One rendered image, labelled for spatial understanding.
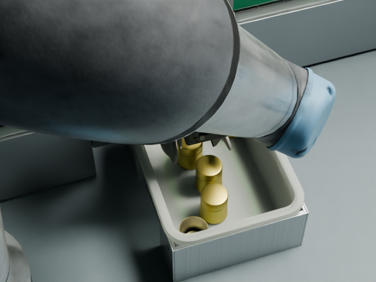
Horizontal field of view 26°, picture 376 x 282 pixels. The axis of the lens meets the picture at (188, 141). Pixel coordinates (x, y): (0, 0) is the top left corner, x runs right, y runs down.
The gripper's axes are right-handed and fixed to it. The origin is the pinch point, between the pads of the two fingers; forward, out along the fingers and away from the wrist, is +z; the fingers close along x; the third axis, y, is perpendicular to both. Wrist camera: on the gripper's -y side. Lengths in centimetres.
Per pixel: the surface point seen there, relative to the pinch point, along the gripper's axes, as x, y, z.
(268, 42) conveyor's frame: 14.9, -12.0, -1.4
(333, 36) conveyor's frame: 25.2, -12.2, 0.6
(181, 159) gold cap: -1.6, 1.0, 2.4
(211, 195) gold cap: -0.1, 9.1, -0.3
